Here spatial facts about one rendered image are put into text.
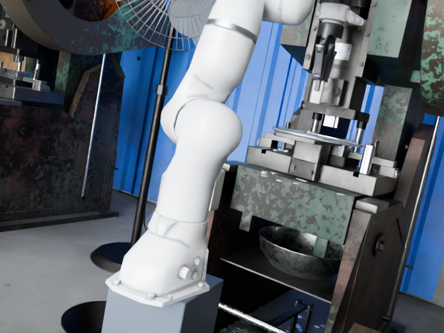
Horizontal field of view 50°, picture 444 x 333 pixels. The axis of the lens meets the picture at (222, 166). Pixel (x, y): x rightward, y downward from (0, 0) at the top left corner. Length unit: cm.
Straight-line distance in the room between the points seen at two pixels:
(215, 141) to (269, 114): 217
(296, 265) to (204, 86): 81
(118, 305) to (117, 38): 180
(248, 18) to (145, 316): 62
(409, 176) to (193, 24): 109
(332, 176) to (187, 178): 69
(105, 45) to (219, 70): 166
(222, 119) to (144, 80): 277
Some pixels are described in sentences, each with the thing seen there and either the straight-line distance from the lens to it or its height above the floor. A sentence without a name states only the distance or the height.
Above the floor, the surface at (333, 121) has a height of 84.
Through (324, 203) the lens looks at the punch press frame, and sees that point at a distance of 145.
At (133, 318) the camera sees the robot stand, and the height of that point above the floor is 38.
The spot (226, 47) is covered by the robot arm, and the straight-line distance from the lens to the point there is 96.
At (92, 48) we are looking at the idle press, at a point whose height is 96.
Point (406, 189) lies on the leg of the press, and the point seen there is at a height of 66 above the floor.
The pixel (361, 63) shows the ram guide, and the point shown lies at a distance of 156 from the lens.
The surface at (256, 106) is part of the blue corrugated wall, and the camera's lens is 305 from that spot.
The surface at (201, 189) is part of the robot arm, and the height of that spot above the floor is 66.
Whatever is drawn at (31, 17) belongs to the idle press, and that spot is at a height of 103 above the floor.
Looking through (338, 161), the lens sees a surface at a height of 72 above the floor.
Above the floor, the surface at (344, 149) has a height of 76.
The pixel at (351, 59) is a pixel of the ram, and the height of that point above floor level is 104.
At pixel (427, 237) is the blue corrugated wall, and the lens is 279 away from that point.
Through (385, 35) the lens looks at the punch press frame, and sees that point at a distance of 155.
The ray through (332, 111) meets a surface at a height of 87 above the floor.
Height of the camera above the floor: 85
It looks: 8 degrees down
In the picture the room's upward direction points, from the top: 11 degrees clockwise
